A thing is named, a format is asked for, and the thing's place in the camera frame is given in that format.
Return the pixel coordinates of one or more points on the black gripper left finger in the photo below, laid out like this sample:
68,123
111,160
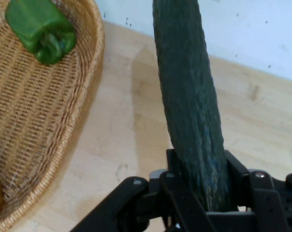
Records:
160,205

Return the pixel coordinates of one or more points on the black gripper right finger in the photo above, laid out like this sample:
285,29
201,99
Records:
268,205

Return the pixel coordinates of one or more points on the dark green cucumber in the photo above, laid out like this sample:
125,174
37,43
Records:
186,96

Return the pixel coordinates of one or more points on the bamboo cutting board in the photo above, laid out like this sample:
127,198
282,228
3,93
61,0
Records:
256,120

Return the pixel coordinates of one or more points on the green bell pepper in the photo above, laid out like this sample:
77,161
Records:
39,29

